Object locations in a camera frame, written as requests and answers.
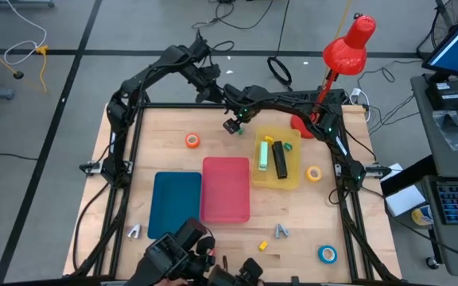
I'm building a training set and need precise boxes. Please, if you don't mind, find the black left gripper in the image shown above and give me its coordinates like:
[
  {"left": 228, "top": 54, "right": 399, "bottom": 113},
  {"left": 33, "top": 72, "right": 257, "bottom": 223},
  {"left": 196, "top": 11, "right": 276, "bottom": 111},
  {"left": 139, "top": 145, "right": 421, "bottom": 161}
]
[{"left": 191, "top": 59, "right": 225, "bottom": 104}]

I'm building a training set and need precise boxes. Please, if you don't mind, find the mint green stapler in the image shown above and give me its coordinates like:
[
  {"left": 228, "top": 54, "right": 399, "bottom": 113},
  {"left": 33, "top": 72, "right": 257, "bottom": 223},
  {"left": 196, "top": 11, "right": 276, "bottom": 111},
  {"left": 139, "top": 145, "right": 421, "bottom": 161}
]
[{"left": 258, "top": 141, "right": 270, "bottom": 172}]

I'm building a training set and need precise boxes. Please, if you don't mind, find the orange tape roll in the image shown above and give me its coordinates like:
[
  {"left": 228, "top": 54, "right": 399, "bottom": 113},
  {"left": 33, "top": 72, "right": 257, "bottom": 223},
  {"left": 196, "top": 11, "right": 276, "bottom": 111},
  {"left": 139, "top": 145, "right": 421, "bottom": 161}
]
[{"left": 184, "top": 133, "right": 201, "bottom": 149}]

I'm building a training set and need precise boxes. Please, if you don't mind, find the black stapler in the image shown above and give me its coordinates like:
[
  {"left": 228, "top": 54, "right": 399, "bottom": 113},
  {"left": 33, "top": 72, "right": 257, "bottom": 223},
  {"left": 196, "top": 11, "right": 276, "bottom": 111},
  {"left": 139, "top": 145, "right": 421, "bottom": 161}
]
[{"left": 272, "top": 140, "right": 289, "bottom": 180}]

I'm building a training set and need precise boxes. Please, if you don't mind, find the grey staple remover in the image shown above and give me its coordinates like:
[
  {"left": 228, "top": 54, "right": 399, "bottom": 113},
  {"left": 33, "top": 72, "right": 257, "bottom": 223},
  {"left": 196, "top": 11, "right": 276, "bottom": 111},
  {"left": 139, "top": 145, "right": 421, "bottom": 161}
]
[
  {"left": 126, "top": 223, "right": 142, "bottom": 240},
  {"left": 274, "top": 222, "right": 290, "bottom": 240}
]

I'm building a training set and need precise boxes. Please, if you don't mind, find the yellow translucent plastic bin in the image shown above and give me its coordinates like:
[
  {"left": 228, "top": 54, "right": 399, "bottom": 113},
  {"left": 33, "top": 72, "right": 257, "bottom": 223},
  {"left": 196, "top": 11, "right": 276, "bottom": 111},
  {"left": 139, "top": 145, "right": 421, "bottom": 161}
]
[{"left": 250, "top": 126, "right": 303, "bottom": 191}]

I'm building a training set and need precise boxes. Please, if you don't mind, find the pink translucent plastic bin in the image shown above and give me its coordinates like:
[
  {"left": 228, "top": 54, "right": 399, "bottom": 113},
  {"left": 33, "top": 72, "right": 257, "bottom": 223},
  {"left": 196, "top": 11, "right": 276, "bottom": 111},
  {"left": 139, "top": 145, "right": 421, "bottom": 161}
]
[{"left": 200, "top": 157, "right": 251, "bottom": 223}]

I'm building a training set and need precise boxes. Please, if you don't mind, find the black perforated bar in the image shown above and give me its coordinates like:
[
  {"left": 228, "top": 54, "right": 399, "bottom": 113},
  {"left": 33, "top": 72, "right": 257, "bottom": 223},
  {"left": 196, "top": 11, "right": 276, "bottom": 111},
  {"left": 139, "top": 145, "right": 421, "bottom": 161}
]
[{"left": 246, "top": 88, "right": 347, "bottom": 106}]

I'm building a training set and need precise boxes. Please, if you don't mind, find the white power adapter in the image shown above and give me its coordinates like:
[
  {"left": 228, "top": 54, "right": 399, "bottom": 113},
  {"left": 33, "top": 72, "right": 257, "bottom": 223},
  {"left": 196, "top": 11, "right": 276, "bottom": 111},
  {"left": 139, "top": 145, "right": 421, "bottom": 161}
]
[{"left": 348, "top": 87, "right": 371, "bottom": 122}]

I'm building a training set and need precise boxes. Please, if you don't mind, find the blue plastic bin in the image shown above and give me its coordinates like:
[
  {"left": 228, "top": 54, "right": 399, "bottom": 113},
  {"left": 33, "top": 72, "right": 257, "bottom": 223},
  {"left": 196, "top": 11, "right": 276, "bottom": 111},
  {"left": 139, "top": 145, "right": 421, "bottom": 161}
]
[{"left": 146, "top": 171, "right": 203, "bottom": 241}]

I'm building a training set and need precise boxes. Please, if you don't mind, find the red desk lamp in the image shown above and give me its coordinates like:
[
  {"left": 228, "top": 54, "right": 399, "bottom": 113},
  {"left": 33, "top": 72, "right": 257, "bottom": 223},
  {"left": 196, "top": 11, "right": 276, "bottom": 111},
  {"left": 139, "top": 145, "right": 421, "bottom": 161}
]
[{"left": 290, "top": 13, "right": 377, "bottom": 140}]

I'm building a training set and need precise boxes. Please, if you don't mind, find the white cardboard box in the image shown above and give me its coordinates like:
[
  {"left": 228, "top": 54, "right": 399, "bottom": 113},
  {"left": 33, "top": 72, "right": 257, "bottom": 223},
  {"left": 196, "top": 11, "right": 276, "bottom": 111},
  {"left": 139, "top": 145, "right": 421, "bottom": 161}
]
[{"left": 384, "top": 184, "right": 427, "bottom": 218}]

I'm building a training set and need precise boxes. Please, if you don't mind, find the person's hand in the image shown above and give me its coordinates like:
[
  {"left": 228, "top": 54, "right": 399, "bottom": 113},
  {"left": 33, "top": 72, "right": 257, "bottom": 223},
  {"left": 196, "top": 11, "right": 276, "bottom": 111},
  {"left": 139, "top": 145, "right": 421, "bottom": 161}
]
[{"left": 157, "top": 277, "right": 190, "bottom": 286}]

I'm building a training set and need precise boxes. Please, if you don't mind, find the black mini computer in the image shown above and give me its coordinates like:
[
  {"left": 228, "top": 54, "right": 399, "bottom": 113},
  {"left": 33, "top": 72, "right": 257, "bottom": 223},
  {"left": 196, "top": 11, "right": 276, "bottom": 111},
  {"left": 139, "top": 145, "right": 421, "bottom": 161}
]
[{"left": 425, "top": 80, "right": 458, "bottom": 111}]

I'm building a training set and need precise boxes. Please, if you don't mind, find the clear plastic bag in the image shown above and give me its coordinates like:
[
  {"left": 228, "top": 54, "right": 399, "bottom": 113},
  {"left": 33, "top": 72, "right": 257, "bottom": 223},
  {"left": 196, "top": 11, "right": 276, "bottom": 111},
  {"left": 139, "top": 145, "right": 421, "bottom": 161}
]
[{"left": 431, "top": 110, "right": 458, "bottom": 152}]

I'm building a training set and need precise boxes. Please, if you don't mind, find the black floor fan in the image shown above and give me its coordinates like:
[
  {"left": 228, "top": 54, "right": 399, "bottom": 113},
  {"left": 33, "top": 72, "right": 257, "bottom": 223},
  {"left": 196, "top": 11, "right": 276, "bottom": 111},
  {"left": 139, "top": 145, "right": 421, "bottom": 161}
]
[{"left": 429, "top": 0, "right": 458, "bottom": 49}]

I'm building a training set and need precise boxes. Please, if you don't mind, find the black aluminium table frame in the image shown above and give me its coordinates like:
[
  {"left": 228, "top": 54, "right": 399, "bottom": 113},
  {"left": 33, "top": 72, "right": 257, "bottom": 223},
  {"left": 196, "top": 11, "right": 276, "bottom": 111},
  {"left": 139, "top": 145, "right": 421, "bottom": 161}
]
[{"left": 64, "top": 89, "right": 403, "bottom": 286}]

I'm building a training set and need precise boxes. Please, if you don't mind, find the black coiled cable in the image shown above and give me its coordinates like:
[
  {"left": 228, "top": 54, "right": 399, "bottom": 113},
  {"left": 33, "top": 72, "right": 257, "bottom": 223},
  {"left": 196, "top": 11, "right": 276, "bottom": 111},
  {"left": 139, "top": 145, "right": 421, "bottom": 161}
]
[{"left": 266, "top": 0, "right": 293, "bottom": 92}]

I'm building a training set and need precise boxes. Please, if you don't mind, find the black floor cable tangle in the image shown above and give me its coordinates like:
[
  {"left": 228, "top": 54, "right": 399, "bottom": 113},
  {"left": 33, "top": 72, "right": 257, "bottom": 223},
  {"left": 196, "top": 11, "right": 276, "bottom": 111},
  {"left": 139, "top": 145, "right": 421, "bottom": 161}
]
[{"left": 191, "top": 0, "right": 274, "bottom": 31}]

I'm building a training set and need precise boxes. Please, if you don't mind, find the yellow hanging cord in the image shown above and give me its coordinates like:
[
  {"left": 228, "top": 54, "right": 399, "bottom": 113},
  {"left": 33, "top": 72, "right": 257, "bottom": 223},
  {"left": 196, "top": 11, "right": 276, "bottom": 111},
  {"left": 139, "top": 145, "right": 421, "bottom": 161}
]
[{"left": 323, "top": 0, "right": 352, "bottom": 87}]

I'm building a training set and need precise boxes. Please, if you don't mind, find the black handheld camera rig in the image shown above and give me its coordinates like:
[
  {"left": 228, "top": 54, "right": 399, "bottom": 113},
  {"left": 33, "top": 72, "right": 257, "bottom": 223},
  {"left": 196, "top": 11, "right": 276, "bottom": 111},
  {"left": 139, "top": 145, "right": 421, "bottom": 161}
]
[{"left": 124, "top": 217, "right": 265, "bottom": 286}]

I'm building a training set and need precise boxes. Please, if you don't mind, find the yellow floor cable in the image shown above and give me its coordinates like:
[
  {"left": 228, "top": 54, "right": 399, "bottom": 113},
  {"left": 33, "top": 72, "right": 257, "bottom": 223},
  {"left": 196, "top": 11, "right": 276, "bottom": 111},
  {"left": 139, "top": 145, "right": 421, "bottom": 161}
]
[{"left": 33, "top": 44, "right": 50, "bottom": 95}]

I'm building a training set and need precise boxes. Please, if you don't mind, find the white floor cable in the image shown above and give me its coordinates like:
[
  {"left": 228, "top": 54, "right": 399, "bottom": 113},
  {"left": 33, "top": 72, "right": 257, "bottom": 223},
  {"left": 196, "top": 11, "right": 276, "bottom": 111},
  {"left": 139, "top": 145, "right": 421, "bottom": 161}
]
[{"left": 2, "top": 0, "right": 49, "bottom": 67}]

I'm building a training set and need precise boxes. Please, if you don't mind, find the yellow strap with black foot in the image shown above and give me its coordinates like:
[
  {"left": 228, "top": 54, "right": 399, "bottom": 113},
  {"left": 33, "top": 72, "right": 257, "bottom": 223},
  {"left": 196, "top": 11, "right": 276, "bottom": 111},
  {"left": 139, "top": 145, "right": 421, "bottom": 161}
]
[{"left": 0, "top": 33, "right": 25, "bottom": 81}]

